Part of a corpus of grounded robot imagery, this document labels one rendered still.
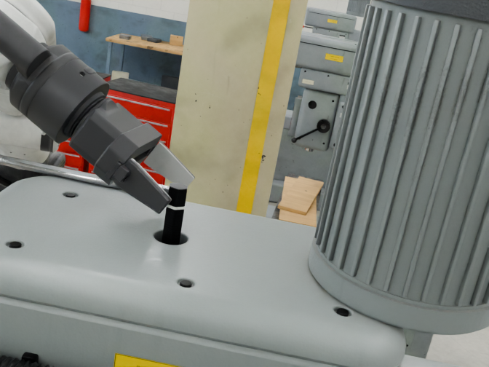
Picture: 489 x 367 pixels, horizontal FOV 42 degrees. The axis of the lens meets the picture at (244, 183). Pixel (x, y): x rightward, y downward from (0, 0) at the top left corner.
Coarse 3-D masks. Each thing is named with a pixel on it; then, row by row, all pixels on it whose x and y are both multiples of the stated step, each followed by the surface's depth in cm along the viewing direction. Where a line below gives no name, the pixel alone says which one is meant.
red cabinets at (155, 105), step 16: (112, 80) 562; (128, 80) 574; (112, 96) 532; (128, 96) 530; (144, 96) 526; (160, 96) 534; (176, 96) 545; (144, 112) 530; (160, 112) 526; (160, 128) 530; (64, 144) 557; (80, 160) 560; (144, 160) 542; (160, 176) 543
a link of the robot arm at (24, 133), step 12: (0, 96) 81; (0, 108) 88; (12, 108) 86; (0, 120) 90; (12, 120) 91; (24, 120) 91; (0, 132) 91; (12, 132) 91; (24, 132) 92; (36, 132) 92; (12, 144) 93; (24, 144) 93; (36, 144) 93; (48, 144) 93
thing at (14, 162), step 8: (0, 160) 79; (8, 160) 80; (16, 160) 80; (24, 160) 80; (24, 168) 79; (32, 168) 79; (40, 168) 79; (48, 168) 79; (56, 168) 80; (64, 168) 80; (64, 176) 79; (72, 176) 79; (80, 176) 79; (88, 176) 79; (96, 176) 79; (96, 184) 79; (104, 184) 78; (112, 184) 78; (160, 184) 81
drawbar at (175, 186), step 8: (176, 184) 67; (184, 184) 67; (168, 192) 66; (176, 192) 66; (184, 192) 66; (176, 200) 66; (184, 200) 66; (168, 208) 67; (168, 216) 67; (176, 216) 67; (168, 224) 67; (176, 224) 67; (168, 232) 67; (176, 232) 67; (168, 240) 67; (176, 240) 68
